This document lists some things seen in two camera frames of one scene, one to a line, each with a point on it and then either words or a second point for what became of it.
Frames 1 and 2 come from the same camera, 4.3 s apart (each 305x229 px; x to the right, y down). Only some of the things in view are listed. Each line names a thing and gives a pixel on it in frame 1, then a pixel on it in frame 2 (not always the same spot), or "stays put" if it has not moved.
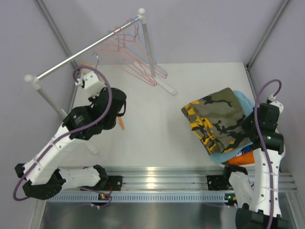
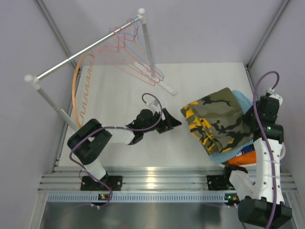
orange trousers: (245, 159) stays put
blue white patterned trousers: (246, 149) stays put
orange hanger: (83, 66) → (88, 78)
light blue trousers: (227, 156) stays put
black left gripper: (93, 99) → (169, 121)
